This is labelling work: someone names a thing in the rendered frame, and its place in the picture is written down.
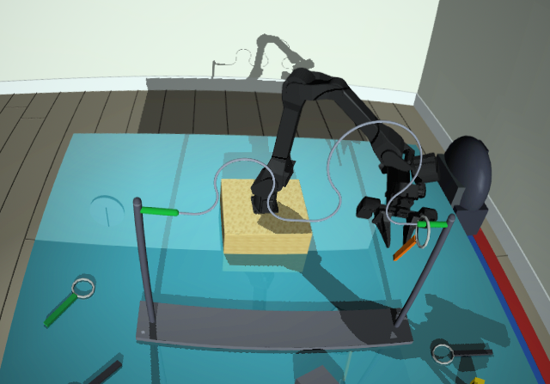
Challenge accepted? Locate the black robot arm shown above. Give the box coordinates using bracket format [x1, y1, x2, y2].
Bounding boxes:
[250, 68, 441, 214]

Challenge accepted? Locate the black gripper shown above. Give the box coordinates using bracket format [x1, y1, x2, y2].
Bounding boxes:
[356, 180, 438, 248]

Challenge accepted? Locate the silver loop with black handle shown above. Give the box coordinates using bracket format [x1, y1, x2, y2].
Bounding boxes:
[431, 344, 493, 364]
[89, 361, 122, 384]

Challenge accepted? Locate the white ring with green handle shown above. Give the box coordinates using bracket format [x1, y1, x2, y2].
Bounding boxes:
[44, 277, 95, 327]

